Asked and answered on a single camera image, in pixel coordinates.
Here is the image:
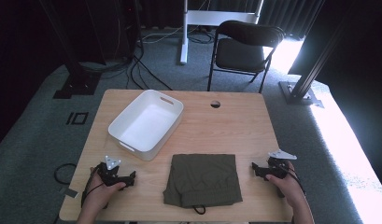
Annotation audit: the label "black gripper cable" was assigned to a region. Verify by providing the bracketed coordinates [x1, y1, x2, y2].
[80, 167, 106, 209]
[280, 164, 306, 198]

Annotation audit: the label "white floor cable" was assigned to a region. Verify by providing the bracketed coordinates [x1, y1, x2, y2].
[141, 0, 211, 45]

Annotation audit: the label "black metal stand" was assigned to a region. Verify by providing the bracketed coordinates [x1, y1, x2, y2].
[38, 0, 103, 100]

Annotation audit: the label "white metal stand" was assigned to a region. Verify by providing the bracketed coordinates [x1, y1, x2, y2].
[178, 0, 265, 65]

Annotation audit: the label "person's left hand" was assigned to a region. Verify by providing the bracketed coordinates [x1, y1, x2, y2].
[84, 165, 127, 213]

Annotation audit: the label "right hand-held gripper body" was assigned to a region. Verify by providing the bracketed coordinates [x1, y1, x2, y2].
[262, 149, 298, 179]

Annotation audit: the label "white plastic bin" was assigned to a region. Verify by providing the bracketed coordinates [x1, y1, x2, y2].
[107, 89, 185, 162]

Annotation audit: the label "grey tape piece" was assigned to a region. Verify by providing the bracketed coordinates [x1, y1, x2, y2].
[64, 188, 79, 200]

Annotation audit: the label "dark chair base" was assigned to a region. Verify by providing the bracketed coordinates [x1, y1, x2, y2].
[278, 0, 355, 109]

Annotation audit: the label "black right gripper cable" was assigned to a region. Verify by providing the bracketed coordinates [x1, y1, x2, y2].
[280, 164, 306, 198]

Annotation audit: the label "person's right hand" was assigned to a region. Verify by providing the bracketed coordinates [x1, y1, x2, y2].
[265, 161, 305, 208]

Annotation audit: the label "black floor cable bundle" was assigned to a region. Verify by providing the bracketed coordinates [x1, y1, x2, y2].
[79, 0, 174, 91]

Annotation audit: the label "black folding chair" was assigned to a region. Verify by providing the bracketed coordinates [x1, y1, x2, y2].
[206, 20, 287, 94]

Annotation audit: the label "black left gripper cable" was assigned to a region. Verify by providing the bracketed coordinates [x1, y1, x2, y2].
[80, 167, 106, 209]

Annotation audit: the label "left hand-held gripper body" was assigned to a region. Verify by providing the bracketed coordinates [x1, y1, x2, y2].
[96, 154, 131, 188]

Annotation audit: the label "black cable loop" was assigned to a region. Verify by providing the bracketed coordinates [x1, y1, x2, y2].
[53, 162, 78, 187]

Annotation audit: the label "olive green pants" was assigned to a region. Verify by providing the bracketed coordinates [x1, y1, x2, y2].
[163, 153, 244, 216]

